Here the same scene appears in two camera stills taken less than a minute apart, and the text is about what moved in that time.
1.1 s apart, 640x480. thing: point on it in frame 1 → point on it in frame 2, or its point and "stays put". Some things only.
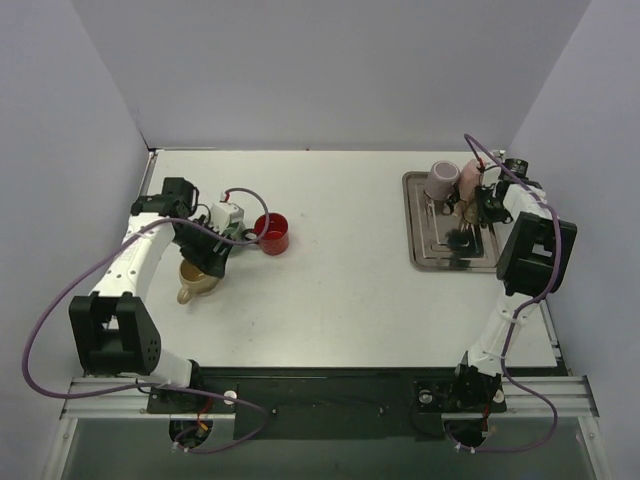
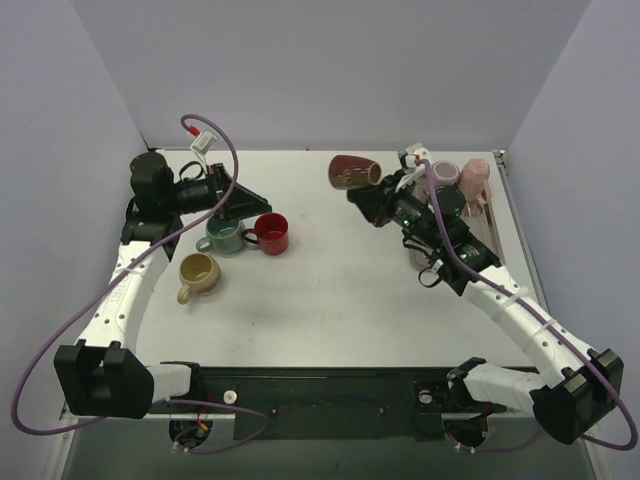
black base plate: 340,404 stays put
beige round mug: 194,282 stays put
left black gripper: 213,253 → 220,185
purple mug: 442,174 stays put
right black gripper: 482,201 → 382,195
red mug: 276,238 stays put
